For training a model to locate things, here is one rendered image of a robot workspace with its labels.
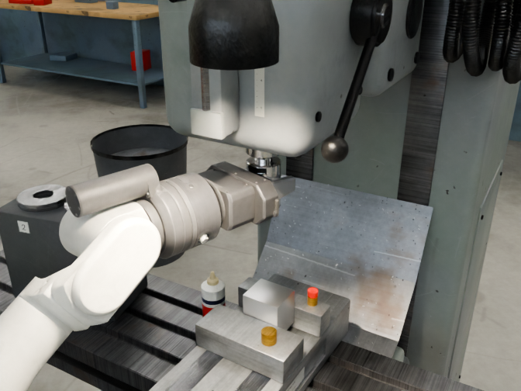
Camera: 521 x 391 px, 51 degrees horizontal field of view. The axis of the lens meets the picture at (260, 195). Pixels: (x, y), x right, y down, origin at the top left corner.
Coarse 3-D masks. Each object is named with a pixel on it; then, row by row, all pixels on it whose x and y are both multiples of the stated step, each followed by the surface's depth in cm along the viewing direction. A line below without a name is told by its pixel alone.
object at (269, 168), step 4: (248, 160) 73; (252, 160) 73; (272, 160) 73; (276, 160) 73; (280, 160) 73; (248, 164) 72; (252, 164) 72; (256, 164) 72; (260, 164) 72; (264, 164) 72; (268, 164) 72; (272, 164) 72; (276, 164) 72; (280, 164) 73; (248, 168) 72; (252, 168) 72; (256, 168) 71; (260, 168) 71; (264, 168) 71; (268, 168) 71; (272, 168) 72; (276, 168) 72; (280, 168) 73; (256, 172) 72; (260, 172) 71; (264, 172) 71; (268, 172) 72; (272, 172) 72
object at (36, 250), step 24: (24, 192) 99; (48, 192) 101; (0, 216) 96; (24, 216) 94; (48, 216) 94; (24, 240) 97; (48, 240) 95; (24, 264) 99; (48, 264) 97; (24, 288) 102; (144, 288) 106; (120, 312) 99
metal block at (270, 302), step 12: (252, 288) 83; (264, 288) 83; (276, 288) 83; (288, 288) 83; (252, 300) 80; (264, 300) 80; (276, 300) 80; (288, 300) 81; (252, 312) 81; (264, 312) 80; (276, 312) 79; (288, 312) 82; (276, 324) 80; (288, 324) 83
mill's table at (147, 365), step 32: (0, 256) 118; (0, 288) 110; (160, 288) 107; (128, 320) 98; (160, 320) 98; (192, 320) 98; (64, 352) 95; (96, 352) 91; (128, 352) 91; (160, 352) 91; (352, 352) 91; (96, 384) 94; (128, 384) 89; (320, 384) 85; (352, 384) 84; (384, 384) 84; (416, 384) 84; (448, 384) 84
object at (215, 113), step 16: (192, 0) 55; (192, 64) 58; (192, 80) 58; (208, 80) 57; (224, 80) 57; (192, 96) 59; (208, 96) 58; (224, 96) 58; (192, 112) 60; (208, 112) 59; (224, 112) 58; (192, 128) 60; (208, 128) 59; (224, 128) 59
